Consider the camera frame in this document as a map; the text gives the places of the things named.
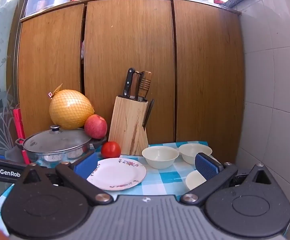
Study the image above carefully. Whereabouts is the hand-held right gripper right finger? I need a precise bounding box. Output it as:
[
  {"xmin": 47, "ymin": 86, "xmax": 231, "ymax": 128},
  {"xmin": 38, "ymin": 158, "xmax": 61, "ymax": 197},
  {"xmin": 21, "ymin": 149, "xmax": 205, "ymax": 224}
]
[{"xmin": 180, "ymin": 152, "xmax": 272, "ymax": 207}]

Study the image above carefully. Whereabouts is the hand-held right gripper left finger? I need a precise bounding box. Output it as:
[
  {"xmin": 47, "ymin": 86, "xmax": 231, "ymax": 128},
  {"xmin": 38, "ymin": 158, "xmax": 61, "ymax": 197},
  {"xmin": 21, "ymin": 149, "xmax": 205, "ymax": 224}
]
[{"xmin": 17, "ymin": 151, "xmax": 113, "ymax": 205}]

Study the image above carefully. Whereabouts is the cream bowl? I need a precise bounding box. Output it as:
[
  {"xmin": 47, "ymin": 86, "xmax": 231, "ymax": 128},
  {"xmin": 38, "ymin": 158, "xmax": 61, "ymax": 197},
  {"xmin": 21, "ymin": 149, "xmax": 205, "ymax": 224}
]
[
  {"xmin": 141, "ymin": 146, "xmax": 180, "ymax": 169},
  {"xmin": 179, "ymin": 144, "xmax": 213, "ymax": 165}
]

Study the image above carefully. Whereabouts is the white floral plate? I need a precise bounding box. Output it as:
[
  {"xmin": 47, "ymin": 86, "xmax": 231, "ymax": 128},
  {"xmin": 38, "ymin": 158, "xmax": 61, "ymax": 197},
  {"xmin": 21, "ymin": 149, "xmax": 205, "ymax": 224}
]
[{"xmin": 86, "ymin": 158, "xmax": 147, "ymax": 191}]

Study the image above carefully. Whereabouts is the red tomato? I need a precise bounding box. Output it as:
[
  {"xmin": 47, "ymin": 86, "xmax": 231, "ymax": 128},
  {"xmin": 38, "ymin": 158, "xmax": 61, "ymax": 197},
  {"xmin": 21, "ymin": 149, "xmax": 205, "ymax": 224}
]
[{"xmin": 101, "ymin": 141, "xmax": 121, "ymax": 158}]

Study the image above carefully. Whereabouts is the glass pot lid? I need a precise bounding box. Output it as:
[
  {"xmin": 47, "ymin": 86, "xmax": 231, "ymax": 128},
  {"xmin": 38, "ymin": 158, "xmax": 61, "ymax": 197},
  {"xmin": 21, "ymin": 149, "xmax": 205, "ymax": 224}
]
[{"xmin": 23, "ymin": 125, "xmax": 92, "ymax": 153}]

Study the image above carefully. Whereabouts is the red apple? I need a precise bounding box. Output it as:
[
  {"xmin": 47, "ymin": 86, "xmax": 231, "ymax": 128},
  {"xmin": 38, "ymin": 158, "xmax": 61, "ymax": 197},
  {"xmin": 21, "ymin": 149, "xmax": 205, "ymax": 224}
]
[{"xmin": 84, "ymin": 114, "xmax": 108, "ymax": 140}]

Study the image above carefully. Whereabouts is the blue checkered tablecloth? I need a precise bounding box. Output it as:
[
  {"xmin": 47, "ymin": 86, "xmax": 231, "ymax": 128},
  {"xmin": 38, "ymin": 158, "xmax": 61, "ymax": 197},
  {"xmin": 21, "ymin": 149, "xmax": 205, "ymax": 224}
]
[{"xmin": 0, "ymin": 141, "xmax": 225, "ymax": 230}]

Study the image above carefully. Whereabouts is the yellow fruit in red net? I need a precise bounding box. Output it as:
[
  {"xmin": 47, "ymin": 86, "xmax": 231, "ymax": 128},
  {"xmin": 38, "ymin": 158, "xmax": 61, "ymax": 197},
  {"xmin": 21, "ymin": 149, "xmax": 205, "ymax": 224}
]
[{"xmin": 47, "ymin": 83, "xmax": 95, "ymax": 130}]

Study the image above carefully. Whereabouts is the wooden cutting board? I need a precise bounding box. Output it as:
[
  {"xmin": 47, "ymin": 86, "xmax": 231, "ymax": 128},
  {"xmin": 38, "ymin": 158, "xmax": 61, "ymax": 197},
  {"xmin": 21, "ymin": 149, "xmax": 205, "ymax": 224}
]
[{"xmin": 108, "ymin": 95, "xmax": 149, "ymax": 156}]

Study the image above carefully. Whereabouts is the brown wooden cabinet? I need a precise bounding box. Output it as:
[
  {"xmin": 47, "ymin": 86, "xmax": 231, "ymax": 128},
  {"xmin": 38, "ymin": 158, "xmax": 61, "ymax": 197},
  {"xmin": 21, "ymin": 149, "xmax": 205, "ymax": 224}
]
[{"xmin": 17, "ymin": 0, "xmax": 245, "ymax": 157}]

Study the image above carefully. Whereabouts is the slim black handled knife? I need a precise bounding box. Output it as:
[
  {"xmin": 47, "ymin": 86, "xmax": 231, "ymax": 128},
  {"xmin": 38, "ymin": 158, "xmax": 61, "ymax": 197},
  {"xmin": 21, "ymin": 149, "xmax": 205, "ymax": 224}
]
[{"xmin": 142, "ymin": 99, "xmax": 155, "ymax": 132}]

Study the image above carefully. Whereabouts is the brown handled knife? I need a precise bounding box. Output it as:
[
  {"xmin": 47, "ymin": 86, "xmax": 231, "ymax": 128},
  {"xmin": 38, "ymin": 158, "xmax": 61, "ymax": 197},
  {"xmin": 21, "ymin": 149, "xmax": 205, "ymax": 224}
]
[{"xmin": 130, "ymin": 72, "xmax": 141, "ymax": 100}]

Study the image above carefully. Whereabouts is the ribbed wooden handled knife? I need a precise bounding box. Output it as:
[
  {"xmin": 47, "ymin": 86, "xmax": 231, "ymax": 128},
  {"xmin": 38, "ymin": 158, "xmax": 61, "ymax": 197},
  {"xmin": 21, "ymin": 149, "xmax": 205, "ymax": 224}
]
[{"xmin": 137, "ymin": 71, "xmax": 153, "ymax": 102}]

